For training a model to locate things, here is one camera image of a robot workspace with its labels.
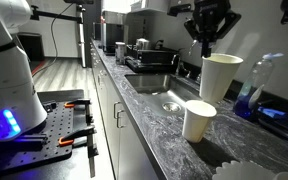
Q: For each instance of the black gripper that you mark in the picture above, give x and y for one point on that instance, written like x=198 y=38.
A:
x=212 y=20

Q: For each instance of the white paper cup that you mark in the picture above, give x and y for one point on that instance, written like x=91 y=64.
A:
x=198 y=115
x=217 y=73

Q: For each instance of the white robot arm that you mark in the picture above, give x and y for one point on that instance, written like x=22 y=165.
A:
x=20 y=106

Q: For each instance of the standing white paper cup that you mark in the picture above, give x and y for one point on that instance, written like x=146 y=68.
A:
x=198 y=115

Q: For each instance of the chrome gooseneck faucet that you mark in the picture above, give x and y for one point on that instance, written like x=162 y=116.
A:
x=194 y=73

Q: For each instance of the steel kitchen sink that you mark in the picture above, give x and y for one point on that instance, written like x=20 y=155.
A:
x=165 y=94

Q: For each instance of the blue dish soap bottle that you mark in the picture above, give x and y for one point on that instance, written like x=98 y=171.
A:
x=254 y=84

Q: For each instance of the silver kettle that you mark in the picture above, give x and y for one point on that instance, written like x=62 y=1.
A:
x=143 y=44

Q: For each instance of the black dish drying rack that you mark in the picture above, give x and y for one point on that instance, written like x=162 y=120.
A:
x=163 y=60

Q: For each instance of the steel canister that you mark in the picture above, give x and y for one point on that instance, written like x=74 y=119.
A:
x=120 y=53

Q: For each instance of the black coffee machine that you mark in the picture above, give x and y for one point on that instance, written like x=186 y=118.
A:
x=113 y=29

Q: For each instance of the white paper coffee filters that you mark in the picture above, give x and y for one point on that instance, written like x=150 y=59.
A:
x=242 y=171

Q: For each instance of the white cabinet front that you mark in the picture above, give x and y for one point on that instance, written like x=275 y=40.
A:
x=128 y=156

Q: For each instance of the orange black clamp near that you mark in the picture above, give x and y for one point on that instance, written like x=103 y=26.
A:
x=92 y=151

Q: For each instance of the black trash bin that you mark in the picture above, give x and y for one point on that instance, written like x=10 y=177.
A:
x=33 y=46

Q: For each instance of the black perforated mounting board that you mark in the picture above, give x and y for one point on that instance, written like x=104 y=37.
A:
x=38 y=146

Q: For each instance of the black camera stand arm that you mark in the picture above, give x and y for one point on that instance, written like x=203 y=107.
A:
x=36 y=13

